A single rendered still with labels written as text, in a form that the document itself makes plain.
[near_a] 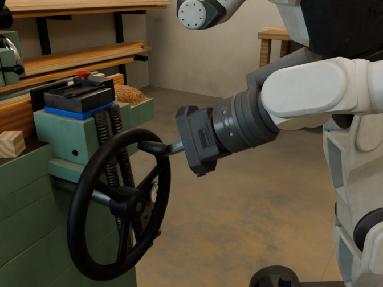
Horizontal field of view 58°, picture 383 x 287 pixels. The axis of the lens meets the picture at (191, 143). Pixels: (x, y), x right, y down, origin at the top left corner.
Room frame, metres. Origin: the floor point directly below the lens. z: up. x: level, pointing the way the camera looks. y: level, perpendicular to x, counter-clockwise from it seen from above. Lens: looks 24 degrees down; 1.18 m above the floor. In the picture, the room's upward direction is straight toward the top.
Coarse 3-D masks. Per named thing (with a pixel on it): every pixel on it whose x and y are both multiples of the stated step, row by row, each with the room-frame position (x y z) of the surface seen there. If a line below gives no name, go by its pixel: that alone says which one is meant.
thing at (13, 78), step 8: (0, 48) 0.73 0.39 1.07; (0, 56) 0.70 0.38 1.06; (8, 56) 0.71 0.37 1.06; (0, 64) 0.69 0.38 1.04; (8, 64) 0.71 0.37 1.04; (0, 72) 0.69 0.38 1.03; (8, 72) 0.70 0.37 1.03; (0, 80) 0.69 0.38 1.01; (8, 80) 0.70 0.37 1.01; (16, 80) 0.72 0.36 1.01
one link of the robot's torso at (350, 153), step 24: (360, 120) 0.69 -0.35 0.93; (336, 144) 0.76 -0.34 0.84; (360, 144) 0.68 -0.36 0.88; (336, 168) 0.81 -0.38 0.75; (360, 168) 0.70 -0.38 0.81; (336, 192) 0.81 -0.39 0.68; (360, 192) 0.72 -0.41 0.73; (336, 216) 0.84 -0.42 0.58; (360, 216) 0.72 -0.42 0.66; (360, 240) 0.70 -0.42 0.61
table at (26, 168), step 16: (144, 112) 0.92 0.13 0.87; (32, 144) 0.63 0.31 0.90; (48, 144) 0.63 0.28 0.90; (0, 160) 0.56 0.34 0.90; (16, 160) 0.56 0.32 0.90; (32, 160) 0.59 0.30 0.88; (48, 160) 0.62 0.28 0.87; (64, 160) 0.62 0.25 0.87; (0, 176) 0.53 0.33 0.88; (16, 176) 0.56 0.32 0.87; (32, 176) 0.59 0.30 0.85; (64, 176) 0.59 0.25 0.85; (0, 192) 0.53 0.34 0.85
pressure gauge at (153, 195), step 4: (152, 184) 0.83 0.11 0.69; (156, 184) 0.84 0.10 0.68; (148, 188) 0.83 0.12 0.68; (152, 188) 0.82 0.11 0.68; (156, 188) 0.84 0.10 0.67; (144, 192) 0.83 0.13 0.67; (148, 192) 0.82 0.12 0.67; (152, 192) 0.82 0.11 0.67; (148, 196) 0.82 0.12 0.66; (152, 196) 0.82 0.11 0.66; (148, 200) 0.82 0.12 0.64; (152, 200) 0.82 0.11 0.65; (148, 204) 0.85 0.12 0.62
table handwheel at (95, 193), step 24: (120, 144) 0.53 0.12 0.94; (96, 168) 0.48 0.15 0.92; (168, 168) 0.66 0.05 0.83; (72, 192) 0.60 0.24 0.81; (96, 192) 0.58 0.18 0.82; (120, 192) 0.55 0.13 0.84; (168, 192) 0.66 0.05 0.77; (72, 216) 0.44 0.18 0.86; (120, 216) 0.53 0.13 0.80; (72, 240) 0.43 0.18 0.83; (120, 240) 0.53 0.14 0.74; (144, 240) 0.59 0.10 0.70; (96, 264) 0.46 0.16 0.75; (120, 264) 0.52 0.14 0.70
